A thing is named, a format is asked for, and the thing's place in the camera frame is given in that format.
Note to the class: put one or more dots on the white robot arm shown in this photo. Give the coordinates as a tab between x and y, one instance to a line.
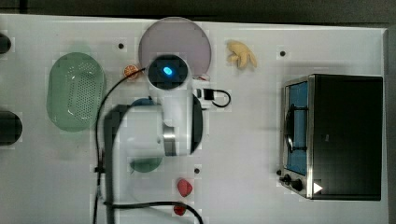
167	124

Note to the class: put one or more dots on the small red strawberry toy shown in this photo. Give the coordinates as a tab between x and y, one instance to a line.
180	210

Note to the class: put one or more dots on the black toaster oven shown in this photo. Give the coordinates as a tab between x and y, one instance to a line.
332	137

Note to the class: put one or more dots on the blue cup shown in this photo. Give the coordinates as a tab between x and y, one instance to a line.
143	102

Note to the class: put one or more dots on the green perforated colander basket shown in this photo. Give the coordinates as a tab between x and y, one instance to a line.
76	87

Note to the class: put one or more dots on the orange slice toy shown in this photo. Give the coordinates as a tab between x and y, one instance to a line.
131	72

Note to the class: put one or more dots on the purple round plate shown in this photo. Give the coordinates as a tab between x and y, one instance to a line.
178	36

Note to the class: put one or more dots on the large red strawberry toy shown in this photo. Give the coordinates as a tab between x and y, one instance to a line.
184	187

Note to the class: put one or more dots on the yellow banana bunch toy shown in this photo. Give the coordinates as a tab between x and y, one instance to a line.
240	54

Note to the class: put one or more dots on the green cup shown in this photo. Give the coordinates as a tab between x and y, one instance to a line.
145	165

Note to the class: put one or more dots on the black cylinder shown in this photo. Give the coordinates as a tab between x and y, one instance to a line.
10	128
5	44

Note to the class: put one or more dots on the black cylinder lower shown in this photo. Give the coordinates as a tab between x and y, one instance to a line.
10	128

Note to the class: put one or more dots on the black cylinder upper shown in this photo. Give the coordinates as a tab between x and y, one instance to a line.
5	44

